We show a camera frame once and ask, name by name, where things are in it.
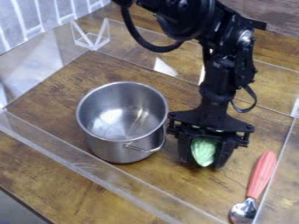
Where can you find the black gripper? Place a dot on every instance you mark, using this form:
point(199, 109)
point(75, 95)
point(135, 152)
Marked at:
point(208, 122)

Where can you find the green bumpy toy vegetable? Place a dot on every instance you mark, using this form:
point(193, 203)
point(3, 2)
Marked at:
point(203, 150)

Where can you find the silver metal pot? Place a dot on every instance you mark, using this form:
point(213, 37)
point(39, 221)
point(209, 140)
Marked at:
point(121, 117)

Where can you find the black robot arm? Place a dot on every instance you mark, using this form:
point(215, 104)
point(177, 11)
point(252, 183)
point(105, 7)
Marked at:
point(224, 34)

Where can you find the red handled metal spoon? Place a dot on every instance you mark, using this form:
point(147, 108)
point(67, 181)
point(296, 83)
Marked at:
point(243, 212)

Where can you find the clear acrylic enclosure wall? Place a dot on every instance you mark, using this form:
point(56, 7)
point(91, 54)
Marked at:
point(49, 169)

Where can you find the clear acrylic triangle bracket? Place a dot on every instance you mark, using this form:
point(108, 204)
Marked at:
point(87, 39)

